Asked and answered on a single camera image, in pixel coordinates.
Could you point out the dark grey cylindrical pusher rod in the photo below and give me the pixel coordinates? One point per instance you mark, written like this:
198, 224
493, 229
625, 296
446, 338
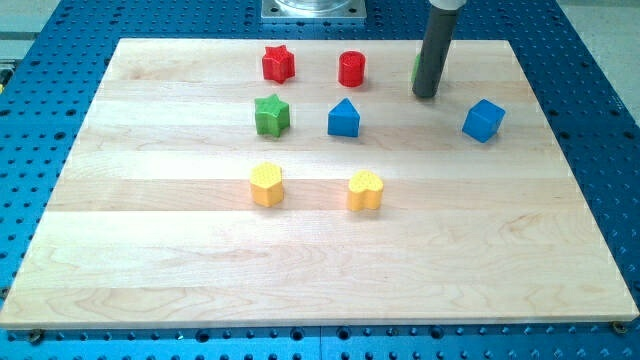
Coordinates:
441, 23

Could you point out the white rod holder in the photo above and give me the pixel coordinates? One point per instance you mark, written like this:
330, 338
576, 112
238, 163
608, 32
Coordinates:
448, 3

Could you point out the blue cube block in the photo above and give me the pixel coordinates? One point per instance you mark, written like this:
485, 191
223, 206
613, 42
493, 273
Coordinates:
483, 120

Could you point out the yellow heart block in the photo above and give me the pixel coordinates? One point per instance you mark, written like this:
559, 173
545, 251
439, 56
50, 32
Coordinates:
365, 190

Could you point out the green block behind rod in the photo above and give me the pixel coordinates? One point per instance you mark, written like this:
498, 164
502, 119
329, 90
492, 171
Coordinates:
415, 67

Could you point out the red cylinder block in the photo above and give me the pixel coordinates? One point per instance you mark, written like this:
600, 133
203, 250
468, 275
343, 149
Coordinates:
351, 68

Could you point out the blue triangular prism block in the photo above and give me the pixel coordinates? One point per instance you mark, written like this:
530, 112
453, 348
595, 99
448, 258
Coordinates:
343, 120

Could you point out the red star block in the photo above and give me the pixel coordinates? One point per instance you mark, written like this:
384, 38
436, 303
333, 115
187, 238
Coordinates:
278, 64

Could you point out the green star block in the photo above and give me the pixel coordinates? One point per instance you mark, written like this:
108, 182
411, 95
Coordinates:
271, 115

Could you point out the yellow hexagon block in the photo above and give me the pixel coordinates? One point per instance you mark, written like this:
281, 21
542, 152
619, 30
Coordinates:
266, 184

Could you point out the light wooden board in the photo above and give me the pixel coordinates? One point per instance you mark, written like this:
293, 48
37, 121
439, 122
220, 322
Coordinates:
152, 223

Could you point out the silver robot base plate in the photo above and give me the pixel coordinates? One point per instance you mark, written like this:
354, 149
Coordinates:
313, 9

